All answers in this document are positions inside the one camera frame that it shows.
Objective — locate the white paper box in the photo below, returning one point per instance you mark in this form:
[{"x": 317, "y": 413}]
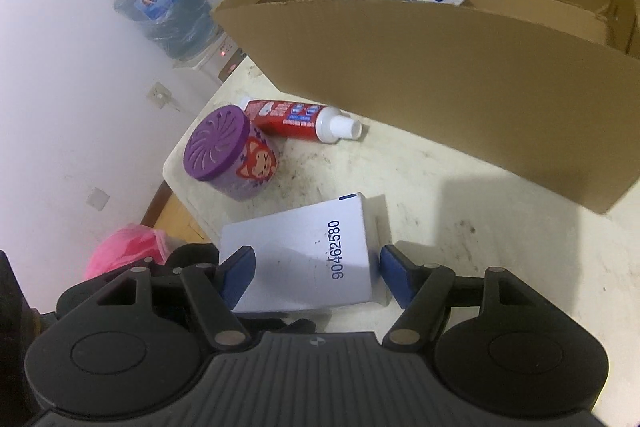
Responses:
[{"x": 312, "y": 258}]

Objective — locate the white wall plate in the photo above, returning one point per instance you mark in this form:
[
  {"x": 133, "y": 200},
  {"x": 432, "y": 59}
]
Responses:
[{"x": 98, "y": 199}]

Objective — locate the white wall socket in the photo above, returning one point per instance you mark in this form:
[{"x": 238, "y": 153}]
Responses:
[{"x": 159, "y": 95}]

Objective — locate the pink plastic bag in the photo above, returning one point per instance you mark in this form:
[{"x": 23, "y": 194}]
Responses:
[{"x": 128, "y": 244}]

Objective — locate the red toothpaste tube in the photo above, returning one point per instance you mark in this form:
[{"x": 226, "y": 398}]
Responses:
[{"x": 302, "y": 121}]

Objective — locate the white water dispenser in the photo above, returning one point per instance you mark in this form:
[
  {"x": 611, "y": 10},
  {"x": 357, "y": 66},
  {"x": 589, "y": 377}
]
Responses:
[{"x": 216, "y": 63}]

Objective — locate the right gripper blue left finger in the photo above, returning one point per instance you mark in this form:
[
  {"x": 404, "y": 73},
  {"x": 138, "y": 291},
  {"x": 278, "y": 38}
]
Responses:
[{"x": 213, "y": 291}]

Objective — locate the brown cardboard box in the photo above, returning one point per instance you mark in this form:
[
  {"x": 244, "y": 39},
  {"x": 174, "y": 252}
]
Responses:
[{"x": 546, "y": 89}]

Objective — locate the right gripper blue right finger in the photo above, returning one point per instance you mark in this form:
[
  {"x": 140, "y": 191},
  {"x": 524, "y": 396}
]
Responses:
[{"x": 421, "y": 292}]

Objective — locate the purple air freshener jar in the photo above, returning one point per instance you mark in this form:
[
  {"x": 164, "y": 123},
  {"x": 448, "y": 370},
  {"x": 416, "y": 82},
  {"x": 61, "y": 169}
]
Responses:
[{"x": 229, "y": 153}]

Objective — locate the blue water jug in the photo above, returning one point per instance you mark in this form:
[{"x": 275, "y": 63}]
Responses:
[{"x": 182, "y": 29}]

